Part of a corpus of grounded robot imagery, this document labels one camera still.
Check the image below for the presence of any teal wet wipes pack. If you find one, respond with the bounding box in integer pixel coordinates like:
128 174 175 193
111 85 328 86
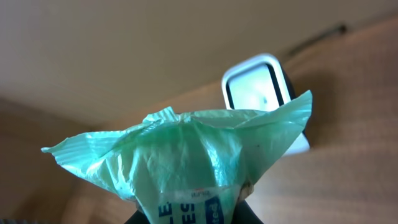
43 91 313 223

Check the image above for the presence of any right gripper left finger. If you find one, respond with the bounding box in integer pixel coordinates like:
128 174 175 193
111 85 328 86
124 211 149 224

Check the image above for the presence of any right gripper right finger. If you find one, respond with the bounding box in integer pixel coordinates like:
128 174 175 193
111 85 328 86
231 200 263 224

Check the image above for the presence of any white barcode scanner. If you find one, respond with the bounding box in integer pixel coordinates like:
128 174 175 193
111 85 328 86
221 53 311 156

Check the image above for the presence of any scanner black cable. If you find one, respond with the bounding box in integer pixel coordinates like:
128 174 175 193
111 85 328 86
285 24 348 58

